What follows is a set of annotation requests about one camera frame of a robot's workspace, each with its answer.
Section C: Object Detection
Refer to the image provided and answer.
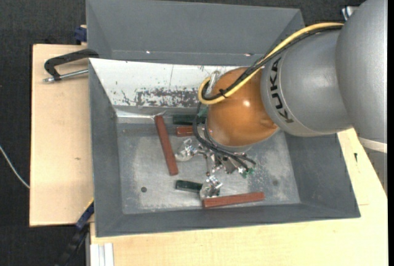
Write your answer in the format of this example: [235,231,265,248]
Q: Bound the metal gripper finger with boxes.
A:
[199,175,223,198]
[174,138,201,163]

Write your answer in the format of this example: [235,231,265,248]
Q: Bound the red-brown flat block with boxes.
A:
[201,191,266,209]
[154,115,180,177]
[175,126,196,137]

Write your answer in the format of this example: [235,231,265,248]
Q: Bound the pale wood board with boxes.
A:
[29,43,95,227]

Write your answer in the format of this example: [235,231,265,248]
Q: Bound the grey metal bin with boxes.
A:
[85,0,361,238]

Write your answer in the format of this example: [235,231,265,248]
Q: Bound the dark green flat block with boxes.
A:
[175,179,204,193]
[172,114,207,125]

